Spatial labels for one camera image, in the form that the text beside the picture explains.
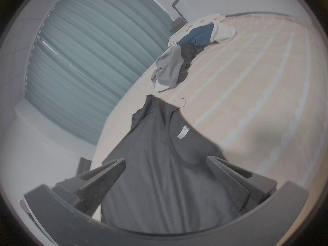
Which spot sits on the black T-shirt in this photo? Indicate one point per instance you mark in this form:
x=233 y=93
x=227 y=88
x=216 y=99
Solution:
x=164 y=178

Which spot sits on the bed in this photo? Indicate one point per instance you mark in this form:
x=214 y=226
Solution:
x=256 y=81

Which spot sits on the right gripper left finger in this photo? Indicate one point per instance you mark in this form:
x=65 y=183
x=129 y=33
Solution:
x=92 y=188

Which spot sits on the blue-green curtain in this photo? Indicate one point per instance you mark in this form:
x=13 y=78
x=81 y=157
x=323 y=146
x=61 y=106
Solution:
x=64 y=93
x=110 y=34

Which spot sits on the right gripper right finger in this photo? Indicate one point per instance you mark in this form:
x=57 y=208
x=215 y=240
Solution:
x=243 y=186

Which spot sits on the grey bedside table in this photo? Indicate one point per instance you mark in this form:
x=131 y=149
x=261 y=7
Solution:
x=177 y=24

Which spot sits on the pile of clothes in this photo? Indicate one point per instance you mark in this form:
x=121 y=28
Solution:
x=171 y=68

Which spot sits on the black chest of drawers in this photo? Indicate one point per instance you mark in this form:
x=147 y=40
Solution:
x=84 y=166

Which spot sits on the white printed pillow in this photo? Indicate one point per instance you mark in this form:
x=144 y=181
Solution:
x=189 y=27

